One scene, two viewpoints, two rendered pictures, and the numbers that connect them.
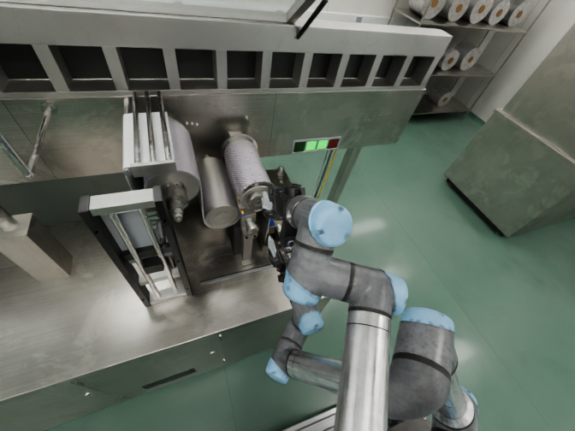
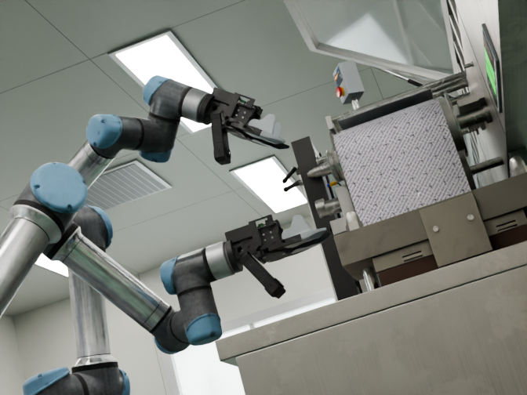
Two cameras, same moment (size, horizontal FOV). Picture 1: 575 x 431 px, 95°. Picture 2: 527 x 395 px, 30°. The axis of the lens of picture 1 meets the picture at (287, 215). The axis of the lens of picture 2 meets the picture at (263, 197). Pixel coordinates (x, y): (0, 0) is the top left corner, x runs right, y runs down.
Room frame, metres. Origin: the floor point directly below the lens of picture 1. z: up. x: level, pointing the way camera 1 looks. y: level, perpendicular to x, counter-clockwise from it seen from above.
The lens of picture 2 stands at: (1.77, -1.52, 0.56)
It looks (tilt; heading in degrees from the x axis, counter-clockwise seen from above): 18 degrees up; 131
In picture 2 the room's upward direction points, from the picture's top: 16 degrees counter-clockwise
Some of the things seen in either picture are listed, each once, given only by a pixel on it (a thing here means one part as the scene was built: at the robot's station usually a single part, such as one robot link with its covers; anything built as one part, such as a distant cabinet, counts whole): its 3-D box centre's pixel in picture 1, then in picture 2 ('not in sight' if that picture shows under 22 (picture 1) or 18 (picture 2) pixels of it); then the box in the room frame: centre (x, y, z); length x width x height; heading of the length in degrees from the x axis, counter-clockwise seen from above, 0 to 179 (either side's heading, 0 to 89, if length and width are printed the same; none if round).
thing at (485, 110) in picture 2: not in sight; (473, 117); (0.86, 0.26, 1.25); 0.07 x 0.04 x 0.04; 31
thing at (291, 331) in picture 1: (298, 327); (197, 318); (0.30, -0.13, 1.01); 0.11 x 0.08 x 0.11; 163
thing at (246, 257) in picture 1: (247, 240); (354, 256); (0.55, 0.12, 1.05); 0.06 x 0.05 x 0.31; 31
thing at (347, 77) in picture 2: not in sight; (345, 83); (0.35, 0.60, 1.66); 0.07 x 0.07 x 0.10; 57
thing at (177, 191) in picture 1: (174, 196); not in sight; (0.46, 0.32, 1.33); 0.06 x 0.06 x 0.06; 31
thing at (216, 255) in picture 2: not in sight; (223, 260); (0.38, -0.09, 1.11); 0.08 x 0.05 x 0.08; 121
